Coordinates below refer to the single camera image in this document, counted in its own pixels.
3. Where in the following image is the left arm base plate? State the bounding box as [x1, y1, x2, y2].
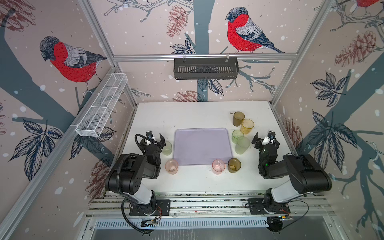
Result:
[129, 200, 171, 217]

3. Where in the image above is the pink textured cup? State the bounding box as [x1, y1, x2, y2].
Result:
[165, 159, 179, 175]

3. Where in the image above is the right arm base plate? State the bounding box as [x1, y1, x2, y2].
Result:
[246, 198, 291, 215]

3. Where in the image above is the pink smooth cup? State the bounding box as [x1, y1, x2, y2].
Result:
[212, 159, 226, 175]

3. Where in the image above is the green smooth cup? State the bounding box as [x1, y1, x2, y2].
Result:
[232, 130, 244, 144]

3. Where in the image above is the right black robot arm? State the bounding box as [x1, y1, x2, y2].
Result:
[252, 131, 332, 214]

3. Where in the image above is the brown textured cup front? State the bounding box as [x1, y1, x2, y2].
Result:
[228, 158, 242, 173]

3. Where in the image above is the pale green textured cup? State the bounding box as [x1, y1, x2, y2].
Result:
[235, 137, 251, 155]

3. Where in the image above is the lilac plastic tray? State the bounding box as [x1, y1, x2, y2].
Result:
[173, 128, 233, 165]

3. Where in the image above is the white wire mesh shelf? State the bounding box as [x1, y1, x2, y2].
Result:
[76, 73, 128, 138]

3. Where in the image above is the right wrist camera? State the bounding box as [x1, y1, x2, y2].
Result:
[262, 135, 275, 146]

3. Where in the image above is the yellow smooth cup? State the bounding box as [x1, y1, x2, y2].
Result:
[241, 119, 255, 135]

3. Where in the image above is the brown textured cup back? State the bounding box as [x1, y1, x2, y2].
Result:
[233, 112, 245, 127]

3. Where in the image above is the aluminium frame top rail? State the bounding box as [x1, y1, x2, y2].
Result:
[113, 53, 299, 63]

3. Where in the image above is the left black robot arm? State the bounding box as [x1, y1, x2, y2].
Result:
[105, 131, 166, 216]

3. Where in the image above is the black hanging wire basket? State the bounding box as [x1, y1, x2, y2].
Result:
[174, 58, 239, 80]

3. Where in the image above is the brown textured cup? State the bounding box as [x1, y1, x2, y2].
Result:
[228, 158, 242, 173]
[233, 112, 245, 127]

